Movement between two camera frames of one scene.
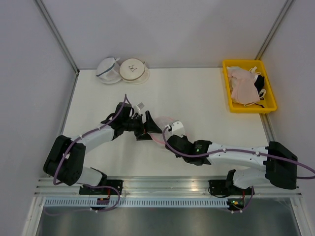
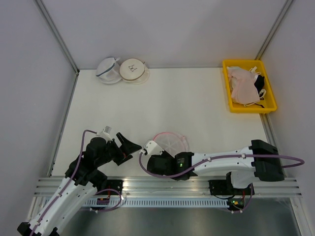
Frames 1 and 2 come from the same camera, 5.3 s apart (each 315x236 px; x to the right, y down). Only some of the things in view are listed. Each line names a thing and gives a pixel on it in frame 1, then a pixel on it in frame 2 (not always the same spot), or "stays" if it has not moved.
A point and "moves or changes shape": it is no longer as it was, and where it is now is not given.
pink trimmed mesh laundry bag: [161, 123] moves or changes shape
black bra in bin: [259, 82] stays
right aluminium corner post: [277, 24] stays
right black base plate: [222, 187] stays
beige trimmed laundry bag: [134, 71] stays
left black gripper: [150, 127] -> [128, 147]
